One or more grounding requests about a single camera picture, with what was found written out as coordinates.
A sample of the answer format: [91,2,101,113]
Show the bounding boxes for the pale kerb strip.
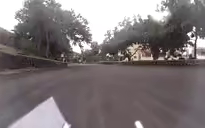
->
[0,66,36,78]

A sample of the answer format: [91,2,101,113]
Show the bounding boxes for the pale building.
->
[118,43,154,62]

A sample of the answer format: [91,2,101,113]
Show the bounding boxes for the large dark trees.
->
[13,0,93,61]

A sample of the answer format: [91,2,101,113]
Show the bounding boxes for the grey retaining wall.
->
[0,40,69,74]

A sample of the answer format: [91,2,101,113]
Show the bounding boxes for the grey asphalt road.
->
[0,63,205,128]

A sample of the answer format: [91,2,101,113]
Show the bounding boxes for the row of trees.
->
[99,0,205,63]

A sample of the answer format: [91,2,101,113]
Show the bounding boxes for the low roadside wall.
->
[96,59,205,66]

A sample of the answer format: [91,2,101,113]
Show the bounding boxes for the robot's own part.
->
[62,122,71,128]
[134,120,145,128]

